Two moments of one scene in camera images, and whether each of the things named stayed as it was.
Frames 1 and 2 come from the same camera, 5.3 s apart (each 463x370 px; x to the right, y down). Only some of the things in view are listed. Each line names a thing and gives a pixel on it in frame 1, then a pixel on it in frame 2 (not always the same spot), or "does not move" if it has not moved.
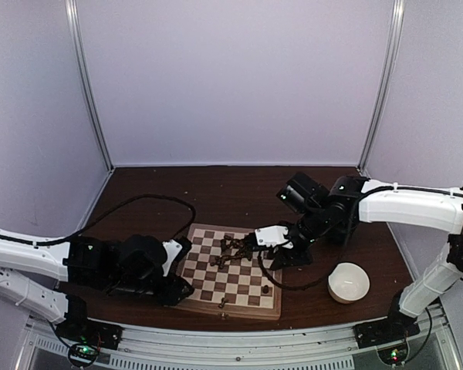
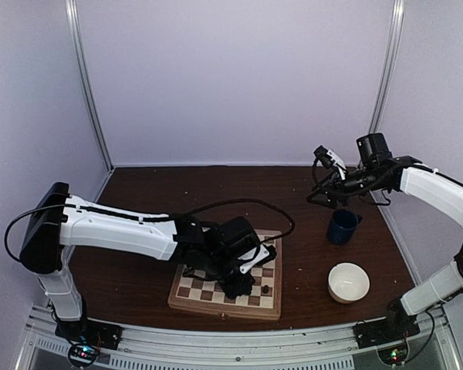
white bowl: [348, 282] does not move
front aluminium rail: [332, 348] does not move
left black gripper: [170, 295] -> [234, 290]
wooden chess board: [240, 290] does not move
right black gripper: [290, 260] -> [335, 188]
